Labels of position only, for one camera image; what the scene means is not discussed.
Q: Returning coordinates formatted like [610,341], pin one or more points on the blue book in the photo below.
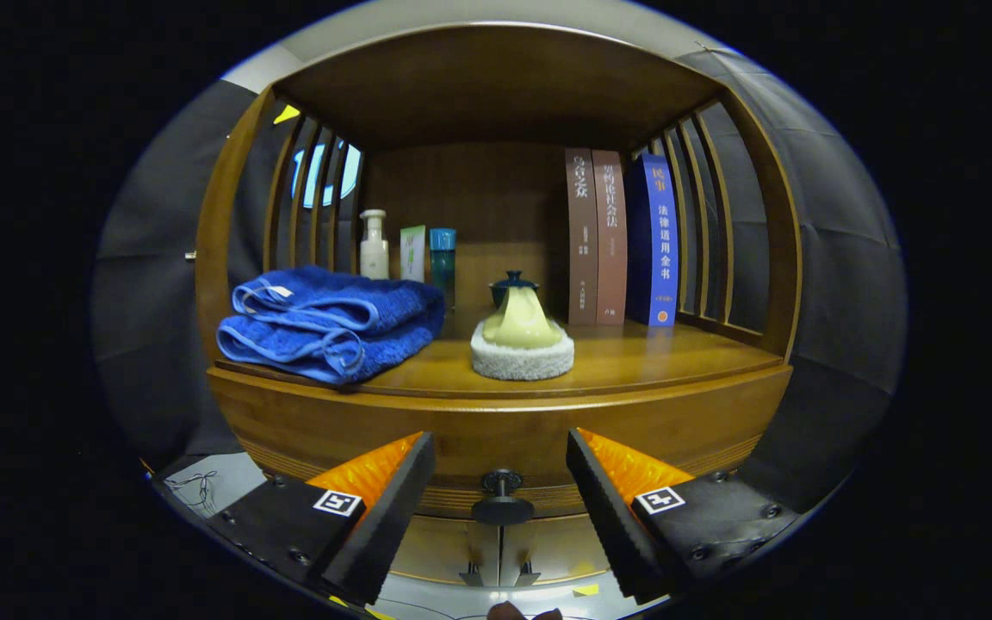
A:
[660,241]

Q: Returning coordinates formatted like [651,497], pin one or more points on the dark blue lidded teacup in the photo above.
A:
[513,280]

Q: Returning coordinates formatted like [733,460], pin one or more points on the yellow black striped tape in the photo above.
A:
[375,614]

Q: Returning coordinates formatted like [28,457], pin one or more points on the white pump bottle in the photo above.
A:
[374,254]

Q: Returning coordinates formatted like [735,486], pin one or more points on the yellow floor tape piece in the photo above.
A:
[585,590]

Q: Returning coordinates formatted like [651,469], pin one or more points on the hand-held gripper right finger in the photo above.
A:
[612,525]

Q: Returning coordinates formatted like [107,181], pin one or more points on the yellow brush with white base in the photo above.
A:
[520,331]

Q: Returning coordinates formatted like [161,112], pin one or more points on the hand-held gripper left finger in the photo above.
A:
[388,525]

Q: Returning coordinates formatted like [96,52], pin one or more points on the blue folded towel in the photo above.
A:
[324,319]

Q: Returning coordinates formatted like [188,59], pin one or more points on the reddish brown book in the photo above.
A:
[610,241]

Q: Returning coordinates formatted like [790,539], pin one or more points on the wooden countertop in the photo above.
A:
[651,357]

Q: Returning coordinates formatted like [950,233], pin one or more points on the dark brown book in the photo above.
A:
[582,241]

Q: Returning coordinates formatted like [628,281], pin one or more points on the wooden drawer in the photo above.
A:
[505,439]

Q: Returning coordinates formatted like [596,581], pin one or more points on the wooden cabinet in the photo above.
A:
[496,86]

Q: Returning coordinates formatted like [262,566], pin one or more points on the wooden cabinet door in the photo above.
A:
[444,547]
[561,542]

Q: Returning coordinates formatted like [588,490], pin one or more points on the white green tube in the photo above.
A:
[412,254]

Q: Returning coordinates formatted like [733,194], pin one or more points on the teal glass bottle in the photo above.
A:
[443,258]

